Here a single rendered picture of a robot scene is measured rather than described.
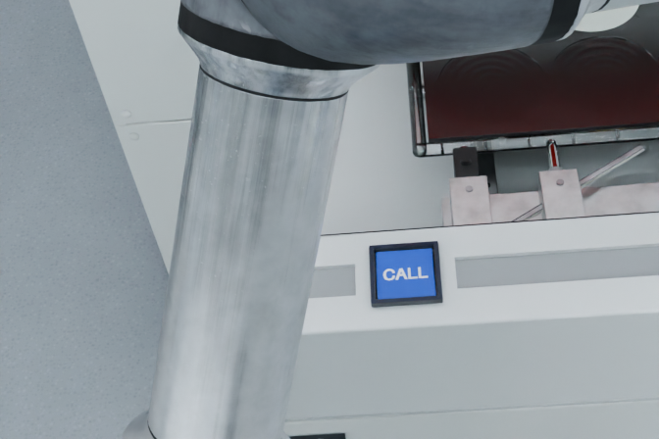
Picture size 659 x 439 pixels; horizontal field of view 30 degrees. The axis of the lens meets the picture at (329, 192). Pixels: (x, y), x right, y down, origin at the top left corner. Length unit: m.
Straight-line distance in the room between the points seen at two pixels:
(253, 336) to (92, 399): 1.40
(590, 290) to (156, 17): 0.78
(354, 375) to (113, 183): 1.39
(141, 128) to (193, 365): 1.03
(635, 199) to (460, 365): 0.24
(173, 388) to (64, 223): 1.59
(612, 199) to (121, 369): 1.18
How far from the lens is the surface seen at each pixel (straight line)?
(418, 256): 0.99
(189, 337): 0.73
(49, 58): 2.63
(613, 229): 1.01
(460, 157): 1.12
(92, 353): 2.15
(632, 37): 1.24
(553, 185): 1.10
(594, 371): 1.04
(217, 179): 0.68
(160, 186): 1.83
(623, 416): 1.12
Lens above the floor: 1.78
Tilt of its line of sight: 52 degrees down
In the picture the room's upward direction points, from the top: 9 degrees counter-clockwise
